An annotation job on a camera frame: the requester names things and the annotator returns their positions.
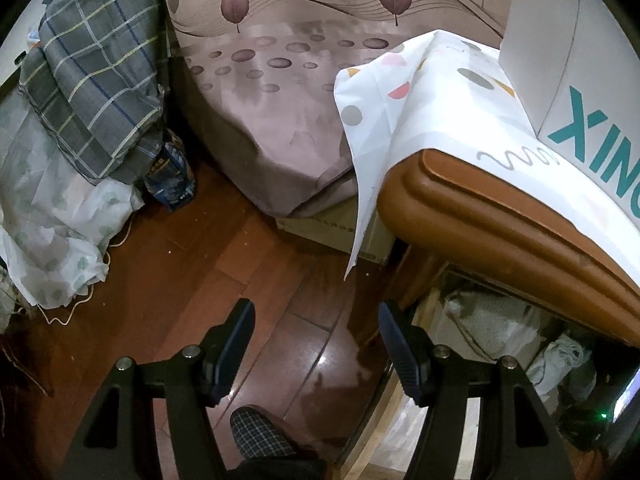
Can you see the blue packet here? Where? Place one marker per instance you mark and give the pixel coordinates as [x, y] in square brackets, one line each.
[170, 175]

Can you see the plaid slipper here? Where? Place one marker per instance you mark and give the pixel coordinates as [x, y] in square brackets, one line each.
[260, 430]

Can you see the white shoe box teal print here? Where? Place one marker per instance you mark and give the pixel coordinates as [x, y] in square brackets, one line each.
[550, 60]

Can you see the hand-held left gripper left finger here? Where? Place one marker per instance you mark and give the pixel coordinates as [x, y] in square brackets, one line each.
[232, 355]

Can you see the white cloth with coloured shapes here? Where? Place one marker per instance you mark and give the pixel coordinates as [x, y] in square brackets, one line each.
[400, 125]

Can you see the leaf print bed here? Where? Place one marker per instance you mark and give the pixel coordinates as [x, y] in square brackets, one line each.
[275, 110]

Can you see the white cloth green pattern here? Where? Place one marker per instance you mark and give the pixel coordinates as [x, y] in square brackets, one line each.
[45, 210]

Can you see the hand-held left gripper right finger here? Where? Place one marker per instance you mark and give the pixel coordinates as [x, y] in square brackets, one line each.
[402, 355]

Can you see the grey plaid cloth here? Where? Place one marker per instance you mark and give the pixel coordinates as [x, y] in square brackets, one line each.
[100, 60]

